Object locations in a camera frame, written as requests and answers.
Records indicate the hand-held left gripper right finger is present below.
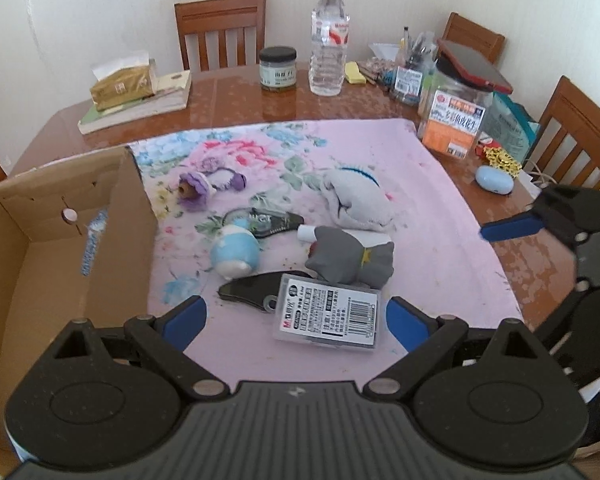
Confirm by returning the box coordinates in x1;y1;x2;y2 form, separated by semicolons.
362;297;566;403

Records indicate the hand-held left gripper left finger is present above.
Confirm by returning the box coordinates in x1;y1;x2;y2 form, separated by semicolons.
32;296;231;403

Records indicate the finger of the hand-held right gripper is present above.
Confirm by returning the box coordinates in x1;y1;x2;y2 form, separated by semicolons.
530;277;595;347
480;184;600;248

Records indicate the black pointed plastic item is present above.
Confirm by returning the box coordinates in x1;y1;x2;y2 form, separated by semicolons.
218;272;311;313

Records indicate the clear case with barcode label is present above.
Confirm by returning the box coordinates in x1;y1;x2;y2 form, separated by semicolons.
266;274;383;353

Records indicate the grey cat toy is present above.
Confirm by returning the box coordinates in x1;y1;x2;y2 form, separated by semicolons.
298;224;395;290

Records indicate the blue and white plush toy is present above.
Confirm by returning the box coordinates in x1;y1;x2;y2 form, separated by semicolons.
209;220;261;281

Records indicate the white sock with blue stripe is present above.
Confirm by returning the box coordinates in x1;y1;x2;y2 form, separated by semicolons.
321;166;398;233

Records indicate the brown cardboard box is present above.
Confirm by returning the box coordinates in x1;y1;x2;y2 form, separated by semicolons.
0;147;159;480

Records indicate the wooden desktop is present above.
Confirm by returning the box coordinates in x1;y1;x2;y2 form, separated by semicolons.
7;60;600;333

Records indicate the light blue earbud case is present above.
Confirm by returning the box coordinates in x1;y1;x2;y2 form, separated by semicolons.
474;165;515;195

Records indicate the pink floral cloth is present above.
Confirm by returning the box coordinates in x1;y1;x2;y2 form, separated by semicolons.
127;119;525;386

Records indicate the gold ornament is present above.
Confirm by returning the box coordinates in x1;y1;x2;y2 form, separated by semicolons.
480;145;523;178

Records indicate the teal paper bag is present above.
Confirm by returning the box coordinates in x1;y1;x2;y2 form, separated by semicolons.
485;92;543;163

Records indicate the clear container with orange label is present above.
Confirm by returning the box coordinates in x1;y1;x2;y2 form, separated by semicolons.
416;57;496;162

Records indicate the clear black correction tape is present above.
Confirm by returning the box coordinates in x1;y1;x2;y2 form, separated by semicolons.
225;207;305;238

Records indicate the purple crochet doll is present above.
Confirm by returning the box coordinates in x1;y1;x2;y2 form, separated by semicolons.
177;170;215;212

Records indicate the clear jar of pens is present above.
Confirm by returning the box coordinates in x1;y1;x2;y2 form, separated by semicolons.
390;25;438;106

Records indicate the white folded paper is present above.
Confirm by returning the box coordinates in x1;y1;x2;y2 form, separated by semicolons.
367;41;403;68

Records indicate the beige book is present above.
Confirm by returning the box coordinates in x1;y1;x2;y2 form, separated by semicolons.
155;71;192;98

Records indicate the gold tissue pack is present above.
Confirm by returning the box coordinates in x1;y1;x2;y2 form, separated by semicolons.
90;51;159;112

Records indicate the clear water bottle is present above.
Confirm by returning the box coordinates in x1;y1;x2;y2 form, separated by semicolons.
308;0;351;96

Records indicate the dark-lidded glass jar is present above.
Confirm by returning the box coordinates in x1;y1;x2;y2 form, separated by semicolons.
259;46;299;93

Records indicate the white charger with cable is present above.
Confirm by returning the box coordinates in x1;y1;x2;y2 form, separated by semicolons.
522;160;556;187

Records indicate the purple hair tie with bell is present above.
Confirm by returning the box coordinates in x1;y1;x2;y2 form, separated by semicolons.
200;157;248;193

